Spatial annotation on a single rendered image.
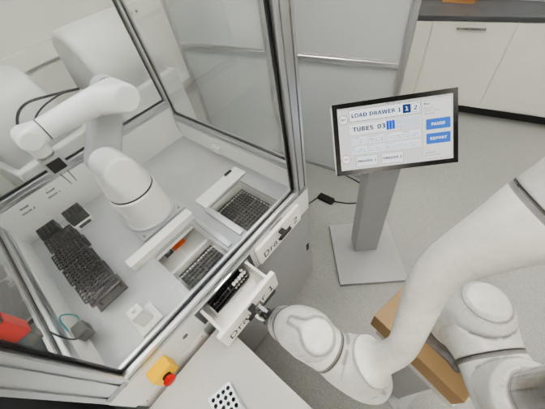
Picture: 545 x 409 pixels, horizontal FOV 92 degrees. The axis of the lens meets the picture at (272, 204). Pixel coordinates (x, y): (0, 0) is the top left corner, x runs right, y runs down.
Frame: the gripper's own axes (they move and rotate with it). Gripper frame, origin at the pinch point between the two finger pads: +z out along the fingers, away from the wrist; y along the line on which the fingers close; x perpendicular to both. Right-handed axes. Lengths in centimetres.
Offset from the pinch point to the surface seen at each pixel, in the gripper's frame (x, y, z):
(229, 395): 24.4, -10.6, 9.1
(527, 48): -298, -40, 2
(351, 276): -69, -54, 71
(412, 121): -98, 5, -19
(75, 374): 40, 29, -8
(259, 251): -18.6, 13.4, 11.2
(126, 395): 43.6, 14.5, 12.9
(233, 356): 15.7, -5.9, 16.6
